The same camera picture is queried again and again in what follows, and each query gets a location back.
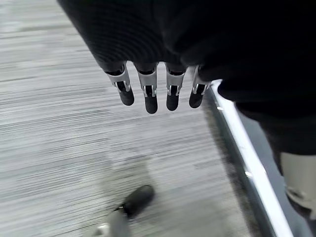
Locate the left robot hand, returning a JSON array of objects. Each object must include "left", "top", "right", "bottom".
[{"left": 56, "top": 0, "right": 316, "bottom": 219}]

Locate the dark robot foot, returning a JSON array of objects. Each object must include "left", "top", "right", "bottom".
[{"left": 114, "top": 184, "right": 156, "bottom": 219}]

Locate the silver robot leg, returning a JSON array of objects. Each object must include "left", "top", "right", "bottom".
[{"left": 91, "top": 211, "right": 131, "bottom": 237}]

